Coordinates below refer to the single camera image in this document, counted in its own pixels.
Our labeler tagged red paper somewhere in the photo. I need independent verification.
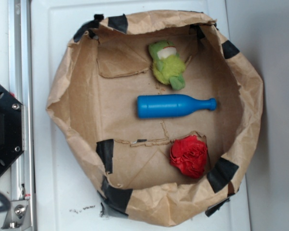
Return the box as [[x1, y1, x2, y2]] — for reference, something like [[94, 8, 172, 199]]
[[170, 135, 208, 179]]

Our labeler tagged blue plastic bottle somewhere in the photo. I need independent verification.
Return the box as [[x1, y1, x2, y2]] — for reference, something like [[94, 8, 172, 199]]
[[137, 94, 217, 119]]

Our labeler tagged brown paper bag bin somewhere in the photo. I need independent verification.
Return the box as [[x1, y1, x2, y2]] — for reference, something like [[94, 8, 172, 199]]
[[47, 10, 263, 227]]

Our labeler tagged green plush toy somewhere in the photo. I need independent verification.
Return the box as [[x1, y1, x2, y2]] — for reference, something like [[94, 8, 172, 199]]
[[148, 40, 186, 90]]

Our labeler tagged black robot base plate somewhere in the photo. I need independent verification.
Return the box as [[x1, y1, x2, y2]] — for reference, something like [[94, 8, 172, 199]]
[[0, 84, 24, 177]]

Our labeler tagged aluminium frame rail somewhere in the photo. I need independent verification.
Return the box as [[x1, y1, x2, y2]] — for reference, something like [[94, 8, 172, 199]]
[[8, 0, 38, 231]]

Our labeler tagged metal corner bracket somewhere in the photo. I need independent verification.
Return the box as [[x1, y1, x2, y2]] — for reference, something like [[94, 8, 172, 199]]
[[0, 200, 31, 231]]

